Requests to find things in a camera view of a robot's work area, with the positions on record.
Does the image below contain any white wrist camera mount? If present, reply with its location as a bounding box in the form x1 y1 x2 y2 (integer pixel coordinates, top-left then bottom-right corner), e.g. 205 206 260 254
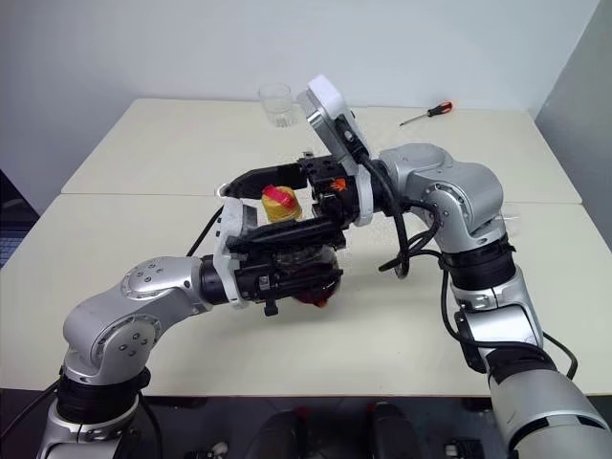
305 74 375 227
213 198 262 312

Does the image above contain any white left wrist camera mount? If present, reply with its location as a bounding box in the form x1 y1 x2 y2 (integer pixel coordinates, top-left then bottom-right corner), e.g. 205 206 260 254
213 198 262 312

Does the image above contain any screwdriver red black handle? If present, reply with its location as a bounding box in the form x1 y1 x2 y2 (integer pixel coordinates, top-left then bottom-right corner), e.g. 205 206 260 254
399 99 453 127

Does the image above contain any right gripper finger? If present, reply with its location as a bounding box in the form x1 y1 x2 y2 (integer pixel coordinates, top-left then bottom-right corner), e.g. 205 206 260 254
224 162 311 198
251 215 345 240

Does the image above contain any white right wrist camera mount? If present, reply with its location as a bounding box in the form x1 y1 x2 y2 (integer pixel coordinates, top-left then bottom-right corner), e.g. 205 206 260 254
305 74 375 227

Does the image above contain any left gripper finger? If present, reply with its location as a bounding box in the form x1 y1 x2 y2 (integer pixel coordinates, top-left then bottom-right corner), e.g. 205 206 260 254
279 268 344 300
229 229 346 259

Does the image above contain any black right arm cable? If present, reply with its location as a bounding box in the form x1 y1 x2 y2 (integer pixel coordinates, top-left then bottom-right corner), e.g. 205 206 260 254
351 136 580 382

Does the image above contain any clear plastic bottle dark drink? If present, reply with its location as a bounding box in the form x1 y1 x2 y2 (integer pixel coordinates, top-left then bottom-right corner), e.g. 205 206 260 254
262 200 344 311

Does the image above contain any yellow bottle cap red tape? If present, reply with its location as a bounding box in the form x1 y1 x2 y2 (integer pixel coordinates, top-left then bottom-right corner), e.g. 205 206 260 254
261 185 297 212

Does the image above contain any dark blue grid panel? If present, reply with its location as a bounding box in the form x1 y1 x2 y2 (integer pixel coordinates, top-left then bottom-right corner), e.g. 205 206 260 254
0 169 42 269

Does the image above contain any small black white device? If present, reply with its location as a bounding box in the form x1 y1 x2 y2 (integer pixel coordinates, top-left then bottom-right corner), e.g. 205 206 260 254
443 438 479 459
185 440 230 459

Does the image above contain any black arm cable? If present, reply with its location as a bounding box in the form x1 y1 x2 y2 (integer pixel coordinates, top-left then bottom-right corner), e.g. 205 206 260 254
185 212 220 258
351 136 580 382

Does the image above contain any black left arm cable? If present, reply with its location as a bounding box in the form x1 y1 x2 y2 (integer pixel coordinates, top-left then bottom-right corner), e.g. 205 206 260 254
185 212 220 258

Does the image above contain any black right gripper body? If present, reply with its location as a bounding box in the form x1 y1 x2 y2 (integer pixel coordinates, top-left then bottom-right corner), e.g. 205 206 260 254
300 151 364 230

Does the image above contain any clear glass tumbler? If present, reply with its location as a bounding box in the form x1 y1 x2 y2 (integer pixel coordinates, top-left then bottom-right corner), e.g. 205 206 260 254
256 82 295 129

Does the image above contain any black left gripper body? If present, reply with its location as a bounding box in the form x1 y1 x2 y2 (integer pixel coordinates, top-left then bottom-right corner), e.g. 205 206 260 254
233 255 293 317

